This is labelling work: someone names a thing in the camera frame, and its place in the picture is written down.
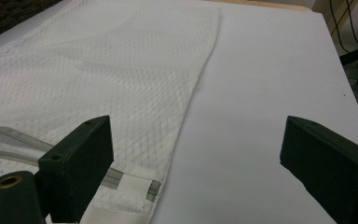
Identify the white mesh laundry bag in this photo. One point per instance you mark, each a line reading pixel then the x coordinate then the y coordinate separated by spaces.
pixel 121 77

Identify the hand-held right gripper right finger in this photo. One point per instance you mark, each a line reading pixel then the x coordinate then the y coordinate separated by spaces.
pixel 332 165

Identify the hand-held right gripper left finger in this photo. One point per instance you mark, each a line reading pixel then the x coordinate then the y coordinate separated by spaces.
pixel 77 161

